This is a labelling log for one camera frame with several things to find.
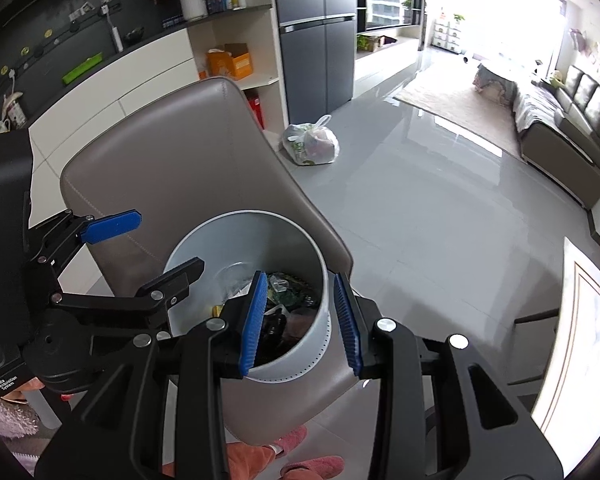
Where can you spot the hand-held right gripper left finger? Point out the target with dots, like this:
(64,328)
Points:
(252,330)

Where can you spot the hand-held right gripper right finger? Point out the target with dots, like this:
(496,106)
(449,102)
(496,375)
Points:
(347,330)

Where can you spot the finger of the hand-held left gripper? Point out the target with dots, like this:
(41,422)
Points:
(165,285)
(110,227)

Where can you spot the black plastic bag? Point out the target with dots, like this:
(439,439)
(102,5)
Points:
(275,327)

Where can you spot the green yellow wrapper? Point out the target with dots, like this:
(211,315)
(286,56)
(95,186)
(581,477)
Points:
(292,290)

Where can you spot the white round waste bin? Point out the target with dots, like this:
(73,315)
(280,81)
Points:
(280,240)

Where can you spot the person's left forearm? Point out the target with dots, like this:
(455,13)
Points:
(5,425)

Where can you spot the person's left hand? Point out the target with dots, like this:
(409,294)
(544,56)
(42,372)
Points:
(25,389)

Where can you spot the beige dining chair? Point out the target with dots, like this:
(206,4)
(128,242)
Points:
(539,340)
(180,150)

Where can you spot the pink slipper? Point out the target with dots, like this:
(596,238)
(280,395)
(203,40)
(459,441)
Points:
(287,440)
(312,466)

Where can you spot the white sideboard cabinet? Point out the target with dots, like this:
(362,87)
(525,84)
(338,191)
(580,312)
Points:
(105,105)

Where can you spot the patterned white jar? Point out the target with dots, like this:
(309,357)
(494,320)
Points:
(16,110)

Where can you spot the green rectangular tray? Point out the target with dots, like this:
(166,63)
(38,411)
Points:
(82,69)

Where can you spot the white plastic shopping bag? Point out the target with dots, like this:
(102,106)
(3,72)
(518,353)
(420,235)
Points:
(312,142)

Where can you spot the white power strip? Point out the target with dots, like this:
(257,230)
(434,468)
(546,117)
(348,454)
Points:
(115,32)

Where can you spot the orange cardboard box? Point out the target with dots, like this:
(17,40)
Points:
(230,62)

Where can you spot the white ribbed vase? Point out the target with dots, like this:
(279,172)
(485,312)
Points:
(194,5)

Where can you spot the beige rug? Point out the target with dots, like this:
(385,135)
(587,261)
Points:
(454,110)

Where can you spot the row of small bottles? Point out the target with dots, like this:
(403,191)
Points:
(227,1)

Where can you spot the dark grey refrigerator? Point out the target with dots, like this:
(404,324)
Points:
(315,40)

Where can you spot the coffee table with cloth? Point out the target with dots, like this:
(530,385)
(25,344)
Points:
(494,82)

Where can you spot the grey leather sofa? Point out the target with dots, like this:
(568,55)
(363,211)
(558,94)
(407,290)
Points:
(564,130)

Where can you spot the white drawer cabinet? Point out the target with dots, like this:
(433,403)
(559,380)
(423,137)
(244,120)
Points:
(447,35)

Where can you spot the television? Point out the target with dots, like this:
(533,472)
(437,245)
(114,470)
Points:
(389,7)

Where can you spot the potted plant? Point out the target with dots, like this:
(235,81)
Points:
(458,18)

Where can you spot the wall garland decoration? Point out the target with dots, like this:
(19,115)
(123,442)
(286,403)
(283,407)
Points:
(597,52)

